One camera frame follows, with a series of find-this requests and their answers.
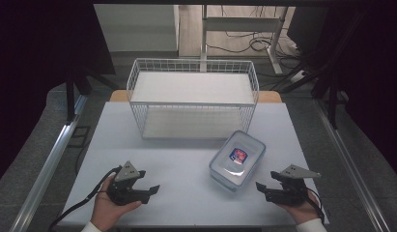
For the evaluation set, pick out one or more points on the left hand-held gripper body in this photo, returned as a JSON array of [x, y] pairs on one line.
[[122, 188]]

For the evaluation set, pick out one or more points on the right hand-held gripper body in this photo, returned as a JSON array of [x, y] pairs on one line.
[[291, 190]]

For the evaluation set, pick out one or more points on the person's right hand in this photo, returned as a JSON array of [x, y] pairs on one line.
[[300, 211]]

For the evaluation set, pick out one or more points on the person's left hand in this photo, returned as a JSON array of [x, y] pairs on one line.
[[104, 209]]

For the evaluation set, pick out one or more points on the clear plastic lidded container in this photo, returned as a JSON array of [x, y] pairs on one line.
[[236, 161]]

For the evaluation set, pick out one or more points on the black metal stand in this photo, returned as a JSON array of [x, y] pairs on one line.
[[70, 93], [333, 93]]

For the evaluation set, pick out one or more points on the white power strip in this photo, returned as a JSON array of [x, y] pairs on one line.
[[297, 76]]

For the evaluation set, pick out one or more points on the dark curtain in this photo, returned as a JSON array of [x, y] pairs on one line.
[[28, 64], [373, 80]]

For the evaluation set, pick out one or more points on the aluminium rail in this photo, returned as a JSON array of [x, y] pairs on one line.
[[350, 164], [48, 164]]

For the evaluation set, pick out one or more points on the white metal desk frame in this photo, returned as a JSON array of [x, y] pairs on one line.
[[241, 24]]

